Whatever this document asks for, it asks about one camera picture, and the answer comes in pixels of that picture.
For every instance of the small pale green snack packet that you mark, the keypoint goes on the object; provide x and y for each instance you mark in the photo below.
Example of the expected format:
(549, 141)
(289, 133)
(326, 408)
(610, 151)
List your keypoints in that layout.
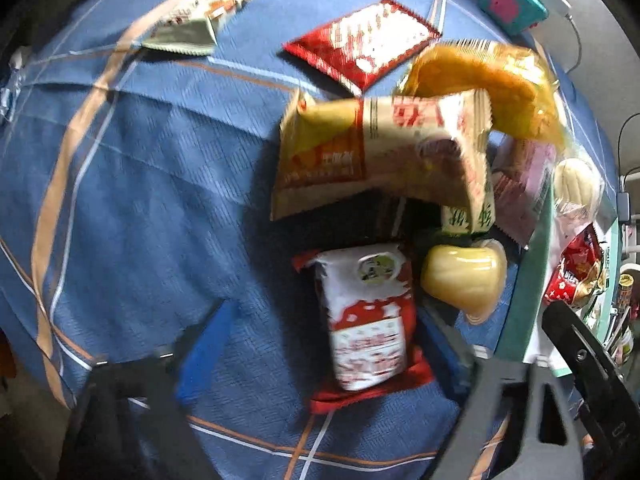
(465, 220)

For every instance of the blue white crumpled bag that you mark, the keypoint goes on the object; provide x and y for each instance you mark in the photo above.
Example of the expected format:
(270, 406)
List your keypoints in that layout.
(10, 95)

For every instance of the tan snack packet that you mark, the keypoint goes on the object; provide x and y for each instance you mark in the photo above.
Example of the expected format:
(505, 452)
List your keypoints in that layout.
(370, 160)

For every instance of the yellow jelly cup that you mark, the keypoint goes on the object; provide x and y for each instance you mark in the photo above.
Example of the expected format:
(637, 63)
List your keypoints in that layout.
(462, 275)

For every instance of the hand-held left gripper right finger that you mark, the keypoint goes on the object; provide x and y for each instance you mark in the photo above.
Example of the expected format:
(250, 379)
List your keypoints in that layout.
(450, 355)

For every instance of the white metal rack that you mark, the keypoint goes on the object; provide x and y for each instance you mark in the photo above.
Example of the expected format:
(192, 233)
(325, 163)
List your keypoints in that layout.
(632, 252)

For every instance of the red and white snack packet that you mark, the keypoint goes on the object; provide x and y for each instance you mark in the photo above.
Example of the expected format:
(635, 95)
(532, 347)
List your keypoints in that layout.
(370, 320)

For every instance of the grey power adapter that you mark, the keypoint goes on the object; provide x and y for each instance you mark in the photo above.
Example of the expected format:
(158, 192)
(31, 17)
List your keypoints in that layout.
(624, 206)

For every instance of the yellow capped bottle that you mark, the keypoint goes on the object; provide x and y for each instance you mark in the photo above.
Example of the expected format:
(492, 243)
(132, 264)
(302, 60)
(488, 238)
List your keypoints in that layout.
(626, 285)

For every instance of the red honeycomb snack packet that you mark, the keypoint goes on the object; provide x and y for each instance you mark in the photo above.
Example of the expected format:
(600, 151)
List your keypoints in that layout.
(572, 270)

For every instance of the pink snack packet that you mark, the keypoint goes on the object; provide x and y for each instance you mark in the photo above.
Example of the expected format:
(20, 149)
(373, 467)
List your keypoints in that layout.
(522, 190)

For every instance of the small teal box pink figure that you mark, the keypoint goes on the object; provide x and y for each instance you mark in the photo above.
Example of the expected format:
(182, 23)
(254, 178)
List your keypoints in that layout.
(510, 5)

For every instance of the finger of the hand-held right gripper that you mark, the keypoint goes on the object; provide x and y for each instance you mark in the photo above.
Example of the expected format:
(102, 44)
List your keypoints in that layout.
(605, 400)

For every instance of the orange clear cake packet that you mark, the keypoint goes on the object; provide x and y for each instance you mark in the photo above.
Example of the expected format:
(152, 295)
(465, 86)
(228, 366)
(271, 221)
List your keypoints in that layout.
(505, 95)

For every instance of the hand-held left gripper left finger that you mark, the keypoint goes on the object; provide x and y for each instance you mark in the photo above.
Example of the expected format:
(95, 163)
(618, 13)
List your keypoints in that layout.
(205, 355)

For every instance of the red patterned snack packet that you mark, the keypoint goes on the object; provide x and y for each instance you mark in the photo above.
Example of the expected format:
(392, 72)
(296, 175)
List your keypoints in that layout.
(365, 45)

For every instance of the teal cardboard box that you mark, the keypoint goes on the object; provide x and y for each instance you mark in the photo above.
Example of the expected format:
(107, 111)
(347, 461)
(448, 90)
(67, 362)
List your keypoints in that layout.
(530, 285)

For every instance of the clear bun packet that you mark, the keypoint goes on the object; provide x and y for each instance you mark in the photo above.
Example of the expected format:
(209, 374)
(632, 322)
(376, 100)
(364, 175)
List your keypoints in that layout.
(575, 185)

